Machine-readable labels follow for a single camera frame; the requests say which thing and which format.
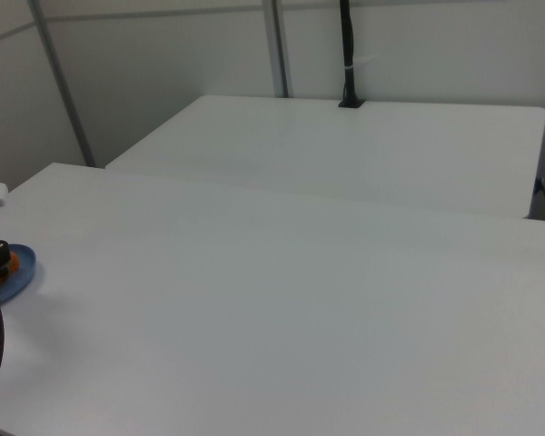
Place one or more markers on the golden toasted bread piece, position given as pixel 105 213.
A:
pixel 14 263

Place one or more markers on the blue round plate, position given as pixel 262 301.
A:
pixel 23 269

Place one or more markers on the white side table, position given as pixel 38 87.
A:
pixel 345 154

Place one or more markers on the grey slanted partition post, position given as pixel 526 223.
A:
pixel 61 82

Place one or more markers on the black camera stand white tie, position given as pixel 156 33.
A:
pixel 349 45

